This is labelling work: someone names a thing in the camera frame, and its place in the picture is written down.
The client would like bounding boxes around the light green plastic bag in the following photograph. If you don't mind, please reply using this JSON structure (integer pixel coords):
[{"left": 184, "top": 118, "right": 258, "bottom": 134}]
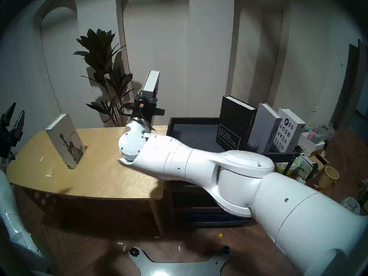
[{"left": 276, "top": 160, "right": 302, "bottom": 176}]

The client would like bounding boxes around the beige paper bucket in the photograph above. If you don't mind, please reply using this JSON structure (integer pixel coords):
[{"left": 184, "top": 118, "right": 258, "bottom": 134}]
[{"left": 318, "top": 166, "right": 340, "bottom": 190}]

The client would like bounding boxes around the black metal shelf cart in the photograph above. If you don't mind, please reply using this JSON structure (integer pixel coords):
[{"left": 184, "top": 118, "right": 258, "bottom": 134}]
[{"left": 162, "top": 117, "right": 302, "bottom": 228}]

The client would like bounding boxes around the light wooden display table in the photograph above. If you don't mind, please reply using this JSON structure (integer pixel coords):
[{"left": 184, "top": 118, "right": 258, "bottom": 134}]
[{"left": 6, "top": 125, "right": 168, "bottom": 235}]

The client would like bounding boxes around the grey metal robot base plate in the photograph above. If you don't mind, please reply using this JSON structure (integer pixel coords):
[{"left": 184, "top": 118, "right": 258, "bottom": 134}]
[{"left": 129, "top": 245, "right": 232, "bottom": 276}]

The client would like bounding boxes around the white Arletta book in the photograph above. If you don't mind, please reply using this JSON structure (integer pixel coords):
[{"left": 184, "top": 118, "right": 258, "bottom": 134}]
[{"left": 141, "top": 68, "right": 160, "bottom": 99}]

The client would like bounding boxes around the clear plastic storage box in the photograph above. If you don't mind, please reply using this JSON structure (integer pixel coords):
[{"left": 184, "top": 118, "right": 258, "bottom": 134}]
[{"left": 306, "top": 124, "right": 335, "bottom": 144}]

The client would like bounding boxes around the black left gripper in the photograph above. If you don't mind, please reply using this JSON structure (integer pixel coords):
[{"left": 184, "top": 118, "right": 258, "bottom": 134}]
[{"left": 0, "top": 102, "right": 26, "bottom": 161}]

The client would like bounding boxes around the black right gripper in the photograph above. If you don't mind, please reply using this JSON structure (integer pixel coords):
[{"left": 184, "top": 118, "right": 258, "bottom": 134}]
[{"left": 131, "top": 104, "right": 166, "bottom": 126}]

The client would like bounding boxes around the grey Discontent book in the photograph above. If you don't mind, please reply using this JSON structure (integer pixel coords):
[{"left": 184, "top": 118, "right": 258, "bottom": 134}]
[{"left": 248, "top": 102, "right": 282, "bottom": 153}]

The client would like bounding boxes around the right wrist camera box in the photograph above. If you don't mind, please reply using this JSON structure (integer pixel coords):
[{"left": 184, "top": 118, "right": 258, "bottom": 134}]
[{"left": 135, "top": 90, "right": 158, "bottom": 107}]

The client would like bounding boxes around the dark green potted plant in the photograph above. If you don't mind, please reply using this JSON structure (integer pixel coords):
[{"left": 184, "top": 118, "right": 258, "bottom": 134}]
[{"left": 73, "top": 29, "right": 135, "bottom": 127}]

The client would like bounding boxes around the white cardboard box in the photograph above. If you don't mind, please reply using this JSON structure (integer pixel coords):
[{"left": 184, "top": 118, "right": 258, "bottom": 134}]
[{"left": 298, "top": 132, "right": 322, "bottom": 155}]

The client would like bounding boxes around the brown door with handle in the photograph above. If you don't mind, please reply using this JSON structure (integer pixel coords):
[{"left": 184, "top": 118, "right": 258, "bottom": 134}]
[{"left": 331, "top": 39, "right": 364, "bottom": 129}]

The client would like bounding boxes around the grey Statue of Liberty book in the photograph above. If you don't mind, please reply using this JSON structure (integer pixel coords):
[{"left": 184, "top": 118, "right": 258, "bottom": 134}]
[{"left": 45, "top": 113, "right": 86, "bottom": 170}]

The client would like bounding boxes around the green and white carton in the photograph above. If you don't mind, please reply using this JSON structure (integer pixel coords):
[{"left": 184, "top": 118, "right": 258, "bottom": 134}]
[{"left": 298, "top": 153, "right": 319, "bottom": 180}]

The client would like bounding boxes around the white bin with bag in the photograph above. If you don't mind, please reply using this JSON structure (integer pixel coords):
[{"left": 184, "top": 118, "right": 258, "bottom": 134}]
[{"left": 341, "top": 197, "right": 361, "bottom": 216}]

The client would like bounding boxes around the black Crime and Punishment book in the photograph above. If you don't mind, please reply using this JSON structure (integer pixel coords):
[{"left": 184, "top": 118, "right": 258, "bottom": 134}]
[{"left": 216, "top": 96, "right": 257, "bottom": 152}]

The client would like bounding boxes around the brown cardboard box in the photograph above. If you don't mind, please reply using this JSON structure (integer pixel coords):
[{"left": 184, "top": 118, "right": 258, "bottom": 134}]
[{"left": 309, "top": 151, "right": 331, "bottom": 172}]

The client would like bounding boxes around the white Design Hotels yearbook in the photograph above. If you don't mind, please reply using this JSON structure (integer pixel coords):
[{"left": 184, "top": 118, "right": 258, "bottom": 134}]
[{"left": 272, "top": 108, "right": 306, "bottom": 153}]

